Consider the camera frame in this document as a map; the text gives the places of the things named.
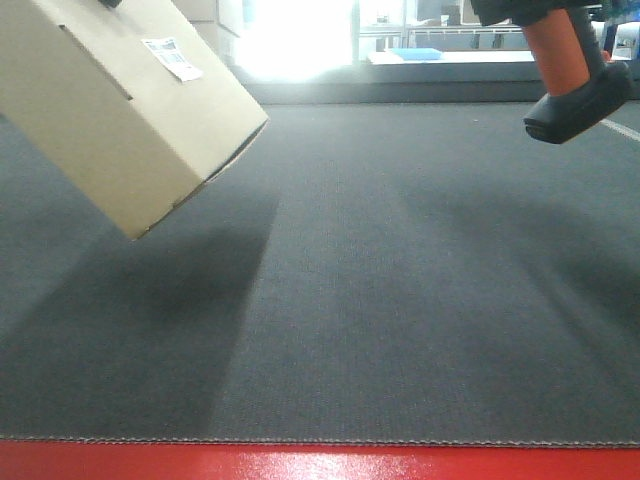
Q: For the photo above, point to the brown cardboard package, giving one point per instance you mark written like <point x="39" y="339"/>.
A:
<point x="129" y="102"/>

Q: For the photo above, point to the orange black barcode scanner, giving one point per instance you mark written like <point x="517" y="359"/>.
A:
<point x="582" y="85"/>

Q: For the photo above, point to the stacked cardboard box black print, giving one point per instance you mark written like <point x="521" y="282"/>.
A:
<point x="221" y="40"/>

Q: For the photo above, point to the dark grey conveyor belt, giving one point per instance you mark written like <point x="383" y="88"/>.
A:
<point x="391" y="273"/>

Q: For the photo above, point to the blue tray in background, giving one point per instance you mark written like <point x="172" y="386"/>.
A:
<point x="417" y="54"/>

